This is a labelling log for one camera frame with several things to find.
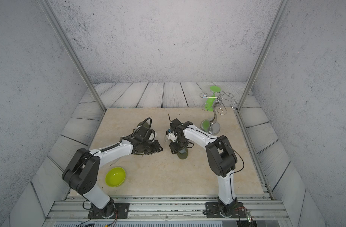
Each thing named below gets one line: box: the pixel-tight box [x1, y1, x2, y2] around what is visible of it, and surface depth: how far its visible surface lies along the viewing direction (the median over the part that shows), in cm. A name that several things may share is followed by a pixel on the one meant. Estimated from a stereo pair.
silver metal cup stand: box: [199, 91, 239, 136], surface depth 98 cm
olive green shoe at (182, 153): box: [176, 147, 189, 160], surface depth 92 cm
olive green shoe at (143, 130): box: [133, 121, 156, 143], surface depth 75 cm
